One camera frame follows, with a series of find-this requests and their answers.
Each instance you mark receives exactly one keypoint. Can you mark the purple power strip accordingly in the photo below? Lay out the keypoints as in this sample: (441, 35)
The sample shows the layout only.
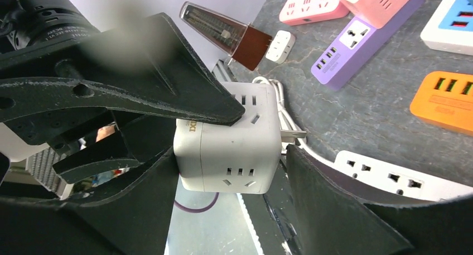
(355, 45)

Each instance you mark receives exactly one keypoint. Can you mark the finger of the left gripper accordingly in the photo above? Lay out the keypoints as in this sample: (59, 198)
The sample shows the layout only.
(138, 140)

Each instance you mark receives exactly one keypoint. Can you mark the white square adapter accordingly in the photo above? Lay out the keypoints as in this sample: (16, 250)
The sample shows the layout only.
(280, 47)

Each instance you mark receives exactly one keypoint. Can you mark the white cord small strip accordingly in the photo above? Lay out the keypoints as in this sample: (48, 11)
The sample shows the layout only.
(286, 121)

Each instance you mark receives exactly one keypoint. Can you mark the pink cube socket adapter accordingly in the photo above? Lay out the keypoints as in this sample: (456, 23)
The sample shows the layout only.
(377, 13)

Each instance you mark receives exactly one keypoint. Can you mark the white small power strip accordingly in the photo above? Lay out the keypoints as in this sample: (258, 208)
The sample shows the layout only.
(398, 180)

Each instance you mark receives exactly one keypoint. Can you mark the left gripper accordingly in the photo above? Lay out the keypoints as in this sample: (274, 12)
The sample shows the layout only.
(60, 61)

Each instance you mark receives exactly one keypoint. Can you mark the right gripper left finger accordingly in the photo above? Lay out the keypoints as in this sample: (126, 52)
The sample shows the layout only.
(129, 214)

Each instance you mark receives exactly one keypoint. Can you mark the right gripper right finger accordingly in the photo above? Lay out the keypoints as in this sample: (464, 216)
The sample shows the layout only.
(340, 215)

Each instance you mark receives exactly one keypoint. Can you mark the orange power strip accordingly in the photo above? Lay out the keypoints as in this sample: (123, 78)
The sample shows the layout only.
(444, 99)

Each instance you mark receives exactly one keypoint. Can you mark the left metronome brown base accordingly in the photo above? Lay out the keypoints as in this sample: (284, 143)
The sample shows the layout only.
(242, 42)

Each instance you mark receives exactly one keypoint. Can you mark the white cube socket adapter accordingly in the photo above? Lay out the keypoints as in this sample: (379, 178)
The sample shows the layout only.
(241, 158)

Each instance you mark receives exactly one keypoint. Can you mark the pink triangular socket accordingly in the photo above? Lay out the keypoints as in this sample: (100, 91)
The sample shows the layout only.
(300, 12)

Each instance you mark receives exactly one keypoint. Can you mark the white multicolour power strip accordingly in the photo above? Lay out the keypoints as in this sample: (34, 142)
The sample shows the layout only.
(450, 28)

